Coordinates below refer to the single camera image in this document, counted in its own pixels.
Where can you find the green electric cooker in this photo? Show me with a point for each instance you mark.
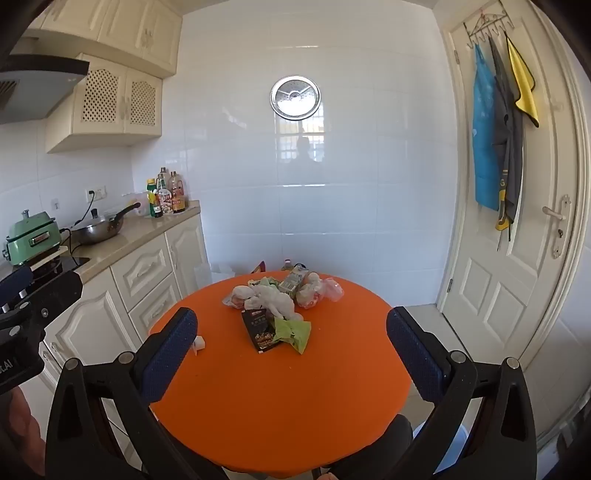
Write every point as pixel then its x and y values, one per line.
pixel 34 233

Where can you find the black snack packet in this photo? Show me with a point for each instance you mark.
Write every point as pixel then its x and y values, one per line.
pixel 258 330

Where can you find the red white pouch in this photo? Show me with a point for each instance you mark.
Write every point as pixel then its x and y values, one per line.
pixel 164 203

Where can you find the round metal steamer plate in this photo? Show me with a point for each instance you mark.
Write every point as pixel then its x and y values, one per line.
pixel 295 97

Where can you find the blue apron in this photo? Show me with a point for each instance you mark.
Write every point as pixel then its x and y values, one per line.
pixel 485 138

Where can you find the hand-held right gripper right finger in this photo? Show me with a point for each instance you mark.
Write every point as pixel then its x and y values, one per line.
pixel 415 360

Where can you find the pink translucent plastic bag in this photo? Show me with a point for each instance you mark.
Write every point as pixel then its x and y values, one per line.
pixel 332 290

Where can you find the white panel door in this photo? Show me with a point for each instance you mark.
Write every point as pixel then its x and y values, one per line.
pixel 535 175

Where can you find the tall clear bottle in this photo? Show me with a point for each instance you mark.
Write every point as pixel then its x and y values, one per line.
pixel 162 180

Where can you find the black range hood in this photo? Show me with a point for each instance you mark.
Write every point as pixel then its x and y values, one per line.
pixel 37 87

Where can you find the orange round table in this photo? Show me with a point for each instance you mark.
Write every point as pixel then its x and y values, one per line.
pixel 286 392

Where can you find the metal over-door hook rack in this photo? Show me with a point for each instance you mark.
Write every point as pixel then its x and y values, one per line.
pixel 489 27

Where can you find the small white plastic bag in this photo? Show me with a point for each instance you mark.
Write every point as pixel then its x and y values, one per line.
pixel 236 296

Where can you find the black induction cooktop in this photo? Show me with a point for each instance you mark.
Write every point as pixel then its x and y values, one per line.
pixel 60 267

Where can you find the white plastic bin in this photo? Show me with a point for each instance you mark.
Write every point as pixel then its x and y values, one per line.
pixel 455 447

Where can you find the grey apron yellow trim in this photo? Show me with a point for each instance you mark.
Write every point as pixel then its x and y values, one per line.
pixel 510 161

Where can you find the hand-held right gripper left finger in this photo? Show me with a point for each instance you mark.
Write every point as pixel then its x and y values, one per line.
pixel 171 355

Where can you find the clear plastic container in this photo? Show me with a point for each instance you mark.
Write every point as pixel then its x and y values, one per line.
pixel 134 205

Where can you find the milk carton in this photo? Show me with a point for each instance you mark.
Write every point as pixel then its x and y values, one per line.
pixel 293 282

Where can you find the yellow cloth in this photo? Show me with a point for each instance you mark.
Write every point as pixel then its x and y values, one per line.
pixel 524 87

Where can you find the clear plastic storage box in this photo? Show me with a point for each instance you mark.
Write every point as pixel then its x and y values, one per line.
pixel 217 272

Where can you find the cream wall cabinet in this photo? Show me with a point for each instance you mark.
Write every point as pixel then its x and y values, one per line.
pixel 120 27

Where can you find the small white paper scrap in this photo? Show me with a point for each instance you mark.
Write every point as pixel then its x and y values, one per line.
pixel 199 345

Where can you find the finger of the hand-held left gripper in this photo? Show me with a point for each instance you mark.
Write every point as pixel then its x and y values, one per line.
pixel 60 290
pixel 16 279

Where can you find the cooking oil bottle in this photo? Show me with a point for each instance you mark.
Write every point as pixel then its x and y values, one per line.
pixel 287 265

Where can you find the person's left hand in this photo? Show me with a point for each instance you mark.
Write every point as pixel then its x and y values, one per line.
pixel 25 434

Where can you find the cream lattice door cabinet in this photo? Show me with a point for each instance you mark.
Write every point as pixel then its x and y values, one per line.
pixel 106 101

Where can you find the white wall socket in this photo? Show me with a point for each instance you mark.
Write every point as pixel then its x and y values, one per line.
pixel 96 194

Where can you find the cream kitchen base cabinet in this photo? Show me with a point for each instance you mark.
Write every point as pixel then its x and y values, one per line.
pixel 143 272

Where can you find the black bag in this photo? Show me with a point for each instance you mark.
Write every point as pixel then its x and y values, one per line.
pixel 300 266

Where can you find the white bag red print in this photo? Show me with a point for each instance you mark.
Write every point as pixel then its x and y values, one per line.
pixel 308 295

